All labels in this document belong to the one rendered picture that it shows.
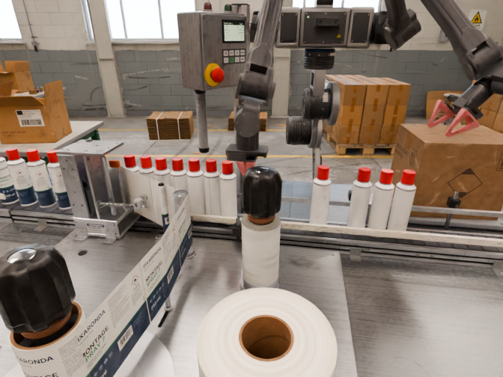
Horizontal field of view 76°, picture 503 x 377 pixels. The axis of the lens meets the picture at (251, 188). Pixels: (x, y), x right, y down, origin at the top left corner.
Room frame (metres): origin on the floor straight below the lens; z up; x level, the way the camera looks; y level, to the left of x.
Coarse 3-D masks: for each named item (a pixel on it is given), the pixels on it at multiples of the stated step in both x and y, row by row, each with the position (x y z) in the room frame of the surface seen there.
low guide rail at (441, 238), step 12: (192, 216) 0.86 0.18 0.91; (204, 216) 0.86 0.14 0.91; (216, 216) 0.86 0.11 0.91; (288, 228) 0.82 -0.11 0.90; (300, 228) 0.81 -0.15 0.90; (312, 228) 0.80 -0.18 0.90; (324, 228) 0.80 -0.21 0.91; (336, 228) 0.79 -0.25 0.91; (348, 228) 0.79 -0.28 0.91; (360, 228) 0.79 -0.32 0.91; (432, 240) 0.75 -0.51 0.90; (444, 240) 0.75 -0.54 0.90; (456, 240) 0.74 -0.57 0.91; (468, 240) 0.74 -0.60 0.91; (480, 240) 0.73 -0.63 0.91; (492, 240) 0.73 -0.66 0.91
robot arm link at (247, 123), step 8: (240, 80) 0.76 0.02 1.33; (272, 88) 0.77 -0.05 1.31; (240, 96) 0.76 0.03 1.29; (248, 96) 0.79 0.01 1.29; (272, 96) 0.76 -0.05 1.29; (248, 104) 0.69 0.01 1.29; (256, 104) 0.71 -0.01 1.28; (264, 104) 0.76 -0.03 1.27; (240, 112) 0.69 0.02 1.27; (248, 112) 0.68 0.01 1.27; (256, 112) 0.68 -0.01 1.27; (240, 120) 0.68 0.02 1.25; (248, 120) 0.68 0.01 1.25; (256, 120) 0.68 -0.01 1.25; (240, 128) 0.68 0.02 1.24; (248, 128) 0.68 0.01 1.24; (256, 128) 0.68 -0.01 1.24; (248, 136) 0.68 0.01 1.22
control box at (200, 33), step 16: (192, 16) 0.90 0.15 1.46; (208, 16) 0.90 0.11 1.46; (224, 16) 0.94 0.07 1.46; (240, 16) 0.98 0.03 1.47; (192, 32) 0.91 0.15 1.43; (208, 32) 0.90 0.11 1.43; (192, 48) 0.91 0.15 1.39; (208, 48) 0.90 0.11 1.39; (224, 48) 0.94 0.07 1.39; (240, 48) 0.98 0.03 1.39; (192, 64) 0.91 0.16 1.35; (208, 64) 0.90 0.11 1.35; (224, 64) 0.94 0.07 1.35; (240, 64) 0.98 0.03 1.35; (192, 80) 0.92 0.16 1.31; (208, 80) 0.89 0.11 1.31; (224, 80) 0.94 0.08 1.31
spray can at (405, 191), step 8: (408, 176) 0.80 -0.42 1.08; (400, 184) 0.81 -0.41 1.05; (408, 184) 0.79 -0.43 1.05; (400, 192) 0.79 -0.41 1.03; (408, 192) 0.78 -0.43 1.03; (400, 200) 0.79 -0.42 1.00; (408, 200) 0.78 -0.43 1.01; (392, 208) 0.81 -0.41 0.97; (400, 208) 0.79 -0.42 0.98; (408, 208) 0.78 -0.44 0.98; (392, 216) 0.80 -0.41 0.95; (400, 216) 0.79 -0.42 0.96; (408, 216) 0.79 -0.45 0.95; (392, 224) 0.80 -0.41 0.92; (400, 224) 0.78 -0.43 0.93
